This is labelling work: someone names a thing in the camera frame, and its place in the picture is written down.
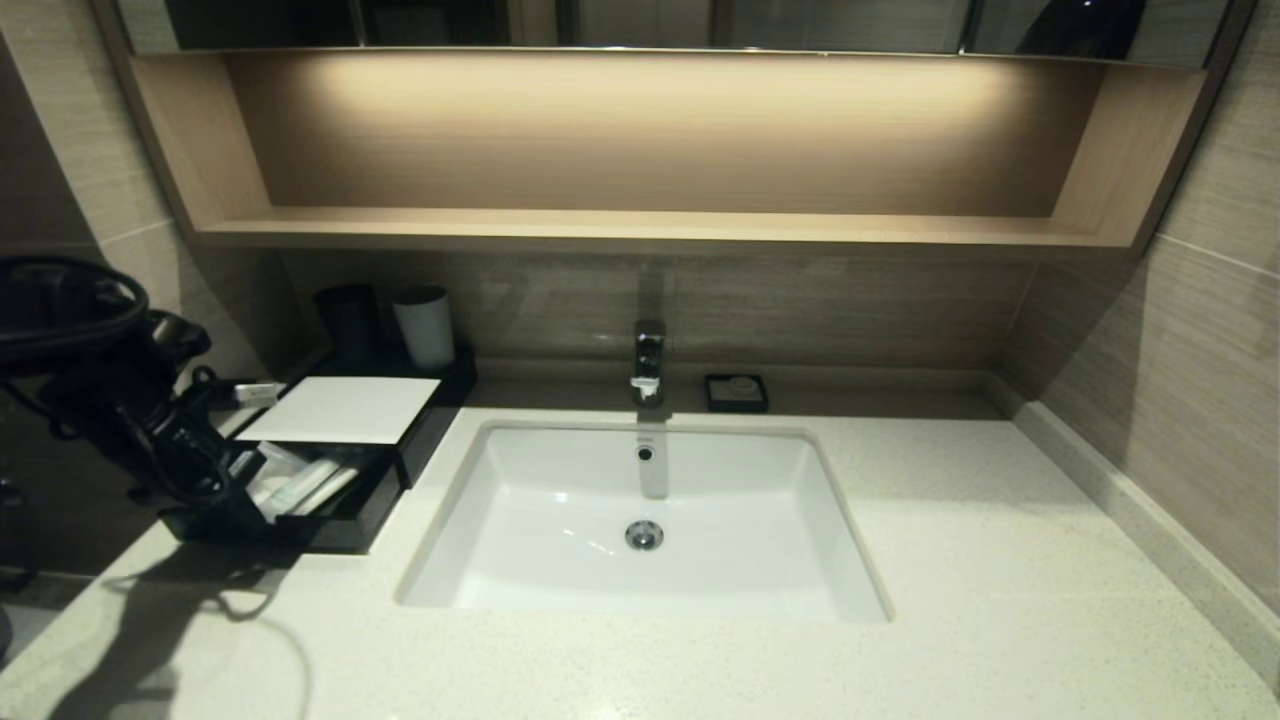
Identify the short clear toothbrush packet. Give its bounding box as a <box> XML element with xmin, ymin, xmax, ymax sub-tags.
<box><xmin>302</xmin><ymin>464</ymin><xmax>361</xmax><ymax>515</ymax></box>

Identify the black pull-out drawer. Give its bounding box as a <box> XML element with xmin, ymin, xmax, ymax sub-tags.
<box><xmin>158</xmin><ymin>440</ymin><xmax>403</xmax><ymax>557</ymax></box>

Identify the black box with white lid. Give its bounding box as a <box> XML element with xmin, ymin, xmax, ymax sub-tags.
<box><xmin>224</xmin><ymin>345</ymin><xmax>478</xmax><ymax>493</ymax></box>

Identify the black cup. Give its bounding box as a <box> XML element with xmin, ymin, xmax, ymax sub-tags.
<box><xmin>314</xmin><ymin>284</ymin><xmax>382</xmax><ymax>374</ymax></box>

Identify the white cup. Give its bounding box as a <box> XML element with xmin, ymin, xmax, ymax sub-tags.
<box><xmin>390</xmin><ymin>286</ymin><xmax>457</xmax><ymax>374</ymax></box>

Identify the white ceramic sink basin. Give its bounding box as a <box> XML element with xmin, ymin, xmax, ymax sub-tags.
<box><xmin>396</xmin><ymin>420</ymin><xmax>892</xmax><ymax>627</ymax></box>

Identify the chrome faucet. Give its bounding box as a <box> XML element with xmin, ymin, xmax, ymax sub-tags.
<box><xmin>630</xmin><ymin>319</ymin><xmax>669</xmax><ymax>409</ymax></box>

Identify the black soap dish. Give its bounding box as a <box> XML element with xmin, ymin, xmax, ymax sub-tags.
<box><xmin>704</xmin><ymin>373</ymin><xmax>771</xmax><ymax>415</ymax></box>

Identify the mirror cabinet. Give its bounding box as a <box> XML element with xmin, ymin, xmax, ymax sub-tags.
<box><xmin>112</xmin><ymin>0</ymin><xmax>1237</xmax><ymax>63</ymax></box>

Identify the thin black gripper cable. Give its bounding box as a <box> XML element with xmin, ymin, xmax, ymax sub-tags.
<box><xmin>125</xmin><ymin>366</ymin><xmax>241</xmax><ymax>504</ymax></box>

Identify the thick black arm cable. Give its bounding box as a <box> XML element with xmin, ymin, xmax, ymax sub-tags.
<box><xmin>0</xmin><ymin>256</ymin><xmax>151</xmax><ymax>379</ymax></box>

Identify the wooden wall shelf niche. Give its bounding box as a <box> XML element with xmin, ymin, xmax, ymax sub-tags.
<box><xmin>90</xmin><ymin>45</ymin><xmax>1257</xmax><ymax>263</ymax></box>

